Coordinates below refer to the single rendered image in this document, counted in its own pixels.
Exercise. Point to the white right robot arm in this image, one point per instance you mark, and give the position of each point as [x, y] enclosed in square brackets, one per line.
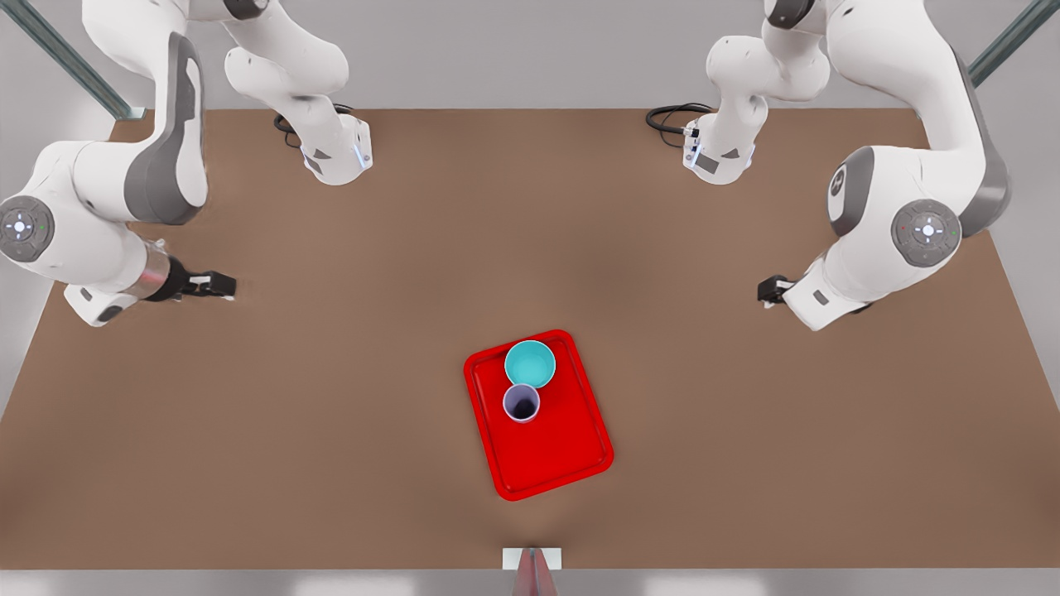
[99, 174]

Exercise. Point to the teal bowl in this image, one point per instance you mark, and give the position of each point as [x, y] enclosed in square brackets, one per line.
[530, 362]

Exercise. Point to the silver frame post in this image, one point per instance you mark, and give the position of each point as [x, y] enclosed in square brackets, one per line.
[532, 571]
[1006, 41]
[66, 62]

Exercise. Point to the pale lilac cup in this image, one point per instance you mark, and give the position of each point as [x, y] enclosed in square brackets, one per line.
[522, 404]

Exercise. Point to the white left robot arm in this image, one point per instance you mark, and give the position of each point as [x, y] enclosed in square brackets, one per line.
[894, 190]

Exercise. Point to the red plastic tray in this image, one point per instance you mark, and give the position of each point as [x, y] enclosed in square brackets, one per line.
[546, 451]

